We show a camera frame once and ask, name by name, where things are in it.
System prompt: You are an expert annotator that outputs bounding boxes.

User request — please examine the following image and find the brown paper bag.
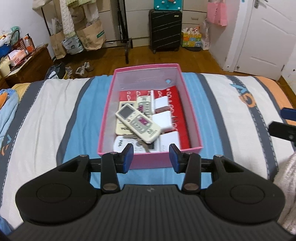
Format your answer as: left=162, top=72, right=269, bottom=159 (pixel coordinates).
left=77, top=20, right=106, bottom=51

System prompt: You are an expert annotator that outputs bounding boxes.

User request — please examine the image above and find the pair of sandals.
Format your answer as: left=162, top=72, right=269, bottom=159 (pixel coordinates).
left=65, top=62, right=94, bottom=79

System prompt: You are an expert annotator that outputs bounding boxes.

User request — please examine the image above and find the white charger block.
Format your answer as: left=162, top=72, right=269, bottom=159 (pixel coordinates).
left=159, top=131, right=181, bottom=152

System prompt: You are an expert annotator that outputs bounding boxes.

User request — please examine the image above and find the long white remote back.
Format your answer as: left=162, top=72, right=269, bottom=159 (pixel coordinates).
left=137, top=90, right=154, bottom=118

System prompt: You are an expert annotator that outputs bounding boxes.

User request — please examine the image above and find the cream remote purple button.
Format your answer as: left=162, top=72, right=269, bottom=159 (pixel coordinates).
left=115, top=104, right=161, bottom=144

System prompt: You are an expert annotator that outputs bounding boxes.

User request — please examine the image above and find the cream TCL remote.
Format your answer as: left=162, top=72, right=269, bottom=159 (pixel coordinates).
left=115, top=100, right=137, bottom=136

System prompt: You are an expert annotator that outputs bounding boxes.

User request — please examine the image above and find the black clothes rack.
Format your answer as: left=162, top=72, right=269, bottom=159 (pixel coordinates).
left=32, top=1, right=133, bottom=59

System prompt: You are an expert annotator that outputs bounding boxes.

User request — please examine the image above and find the striped bed sheet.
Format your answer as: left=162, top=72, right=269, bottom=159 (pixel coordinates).
left=1, top=73, right=295, bottom=234

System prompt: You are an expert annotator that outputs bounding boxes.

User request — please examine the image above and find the black suitcase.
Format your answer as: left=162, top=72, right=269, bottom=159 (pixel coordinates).
left=149, top=9, right=182, bottom=54

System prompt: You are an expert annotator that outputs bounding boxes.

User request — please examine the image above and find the colourful gift bag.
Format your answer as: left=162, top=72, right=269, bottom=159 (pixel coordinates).
left=181, top=26, right=202, bottom=48

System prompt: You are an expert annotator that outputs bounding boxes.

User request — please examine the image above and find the white power adapter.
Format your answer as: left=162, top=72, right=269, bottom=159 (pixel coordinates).
left=154, top=96, right=170, bottom=113

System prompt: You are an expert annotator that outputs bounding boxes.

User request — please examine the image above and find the wooden nightstand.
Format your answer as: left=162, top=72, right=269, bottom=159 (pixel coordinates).
left=4, top=44, right=54, bottom=88

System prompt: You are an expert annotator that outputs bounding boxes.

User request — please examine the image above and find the white knitted cardigan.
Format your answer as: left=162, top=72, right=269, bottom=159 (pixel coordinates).
left=58, top=0, right=99, bottom=38

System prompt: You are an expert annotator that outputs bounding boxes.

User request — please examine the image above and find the pink storage box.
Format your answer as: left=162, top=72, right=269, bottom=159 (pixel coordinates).
left=98, top=64, right=203, bottom=169

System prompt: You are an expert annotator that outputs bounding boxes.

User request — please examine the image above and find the red patterned box liner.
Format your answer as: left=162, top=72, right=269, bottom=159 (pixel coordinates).
left=119, top=86, right=190, bottom=149

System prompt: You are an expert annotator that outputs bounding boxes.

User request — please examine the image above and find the white square charger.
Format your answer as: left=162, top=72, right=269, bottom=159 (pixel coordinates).
left=152, top=110, right=174, bottom=133

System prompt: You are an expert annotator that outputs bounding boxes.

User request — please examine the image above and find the blue penguin plush blanket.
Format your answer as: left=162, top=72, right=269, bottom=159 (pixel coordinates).
left=1, top=88, right=19, bottom=146

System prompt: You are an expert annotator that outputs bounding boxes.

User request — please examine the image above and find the white patterned shopping bag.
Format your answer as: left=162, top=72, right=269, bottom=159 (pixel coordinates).
left=62, top=35, right=84, bottom=55

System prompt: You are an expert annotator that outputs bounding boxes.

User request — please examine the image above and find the white door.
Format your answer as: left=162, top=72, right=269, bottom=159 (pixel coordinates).
left=235, top=0, right=295, bottom=80

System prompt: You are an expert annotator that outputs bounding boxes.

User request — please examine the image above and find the pink hanging bag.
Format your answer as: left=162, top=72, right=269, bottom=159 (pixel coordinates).
left=207, top=1, right=228, bottom=27

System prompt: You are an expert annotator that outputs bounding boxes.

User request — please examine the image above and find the teal handbag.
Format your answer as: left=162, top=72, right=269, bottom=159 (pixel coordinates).
left=154, top=0, right=183, bottom=11

